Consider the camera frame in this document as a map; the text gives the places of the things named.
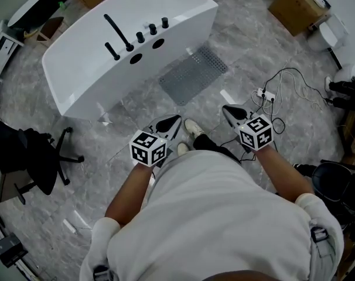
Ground black rounded backpack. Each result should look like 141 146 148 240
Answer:
311 162 355 216

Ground person's right forearm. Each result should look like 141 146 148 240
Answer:
255 145 316 204

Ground person's left forearm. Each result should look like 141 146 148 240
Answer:
104 160 160 227

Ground person's white shoe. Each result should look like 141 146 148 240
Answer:
176 141 192 157
184 118 205 139

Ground black office chair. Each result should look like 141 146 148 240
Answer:
0 116 85 206

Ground black cable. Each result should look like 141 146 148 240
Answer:
264 67 332 105

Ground brown wooden stool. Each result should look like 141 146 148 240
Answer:
36 16 64 42

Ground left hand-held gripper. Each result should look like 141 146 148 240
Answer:
129 114 183 167

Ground white cable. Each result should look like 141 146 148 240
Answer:
278 68 323 111

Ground person's right white shoe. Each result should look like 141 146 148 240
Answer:
184 118 205 139

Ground person's black trousers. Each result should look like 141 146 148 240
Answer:
192 133 243 165

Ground person's white t-shirt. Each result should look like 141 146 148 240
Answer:
79 149 345 281

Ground grey perforated mat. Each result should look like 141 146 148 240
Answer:
158 45 229 107

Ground person's left white shoe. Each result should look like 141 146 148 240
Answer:
176 141 192 157

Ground black hand shower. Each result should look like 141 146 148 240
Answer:
104 42 121 61

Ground black curved bathtub spout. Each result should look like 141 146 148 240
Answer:
103 13 135 52

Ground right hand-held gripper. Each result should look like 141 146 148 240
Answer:
222 104 275 152

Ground black box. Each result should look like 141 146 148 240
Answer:
0 234 29 268

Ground white toilet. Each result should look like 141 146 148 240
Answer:
307 13 350 52

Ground white round bin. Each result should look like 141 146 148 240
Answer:
334 63 355 84

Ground grey shoulder strap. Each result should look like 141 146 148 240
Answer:
309 225 330 259
93 264 114 281

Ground white cabinet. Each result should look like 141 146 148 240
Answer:
0 19 25 82

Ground white bathtub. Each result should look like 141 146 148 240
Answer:
42 0 219 120

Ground white power strip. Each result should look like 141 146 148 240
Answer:
256 88 275 102

